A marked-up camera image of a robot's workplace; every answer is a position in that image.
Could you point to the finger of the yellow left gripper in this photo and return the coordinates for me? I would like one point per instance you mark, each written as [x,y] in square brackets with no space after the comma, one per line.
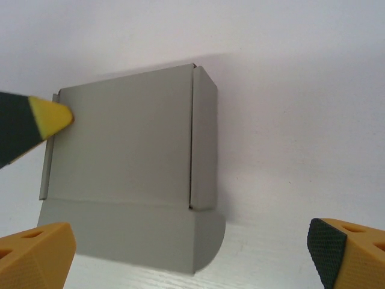
[21,126]

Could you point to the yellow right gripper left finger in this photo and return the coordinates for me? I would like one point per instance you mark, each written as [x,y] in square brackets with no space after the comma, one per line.
[33,259]

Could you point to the grey paper box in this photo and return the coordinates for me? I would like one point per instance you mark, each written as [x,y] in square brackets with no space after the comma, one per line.
[129,144]

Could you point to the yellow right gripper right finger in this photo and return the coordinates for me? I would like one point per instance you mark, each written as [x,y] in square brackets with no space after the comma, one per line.
[349,256]

